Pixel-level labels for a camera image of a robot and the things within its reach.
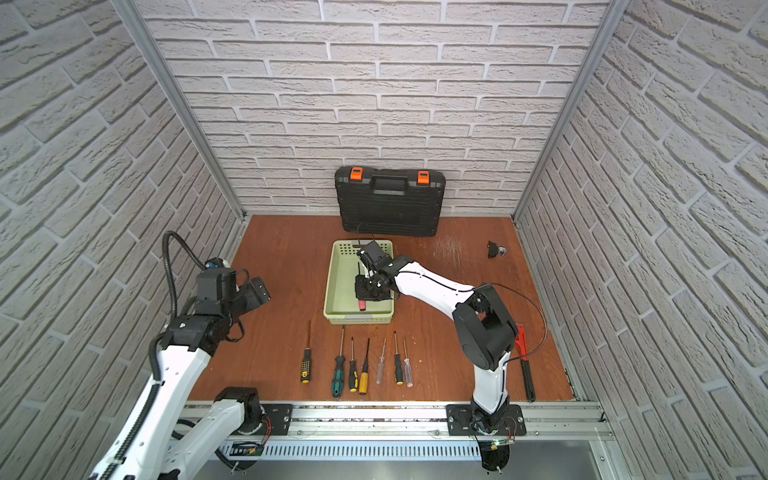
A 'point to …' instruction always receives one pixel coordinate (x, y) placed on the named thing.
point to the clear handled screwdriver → (407, 368)
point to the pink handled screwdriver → (361, 303)
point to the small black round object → (495, 250)
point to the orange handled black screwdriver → (364, 376)
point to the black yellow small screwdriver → (353, 375)
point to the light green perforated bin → (341, 305)
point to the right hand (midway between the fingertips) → (364, 293)
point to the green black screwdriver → (338, 383)
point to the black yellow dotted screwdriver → (306, 361)
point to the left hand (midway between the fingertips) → (253, 283)
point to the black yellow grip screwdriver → (399, 375)
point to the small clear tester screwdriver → (381, 364)
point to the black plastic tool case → (391, 201)
